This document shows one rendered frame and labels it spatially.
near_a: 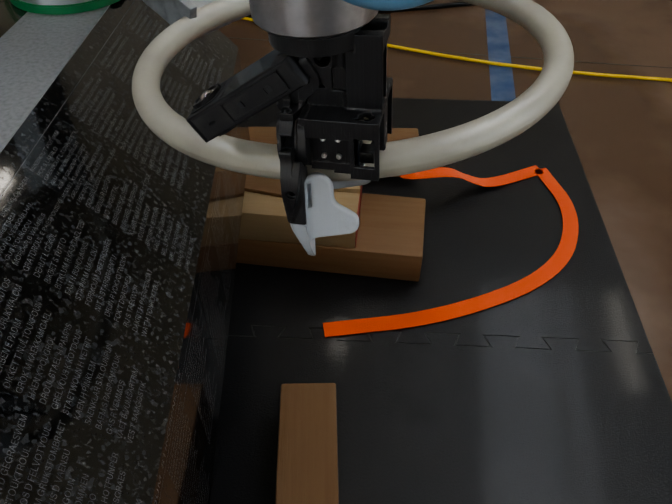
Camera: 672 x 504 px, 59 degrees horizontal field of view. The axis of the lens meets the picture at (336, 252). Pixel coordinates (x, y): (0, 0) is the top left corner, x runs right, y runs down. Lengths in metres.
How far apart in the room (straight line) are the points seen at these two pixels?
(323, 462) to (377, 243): 0.64
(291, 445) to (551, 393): 0.64
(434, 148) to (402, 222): 1.17
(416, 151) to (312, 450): 0.84
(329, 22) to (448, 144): 0.17
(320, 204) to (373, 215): 1.19
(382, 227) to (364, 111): 1.21
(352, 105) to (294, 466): 0.89
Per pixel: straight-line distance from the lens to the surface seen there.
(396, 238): 1.63
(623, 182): 2.20
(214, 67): 1.23
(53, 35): 1.09
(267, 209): 1.57
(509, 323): 1.63
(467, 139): 0.53
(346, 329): 1.54
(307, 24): 0.41
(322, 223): 0.51
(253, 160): 0.52
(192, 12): 0.83
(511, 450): 1.43
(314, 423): 1.27
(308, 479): 1.22
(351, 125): 0.45
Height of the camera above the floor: 1.26
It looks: 46 degrees down
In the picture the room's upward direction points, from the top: straight up
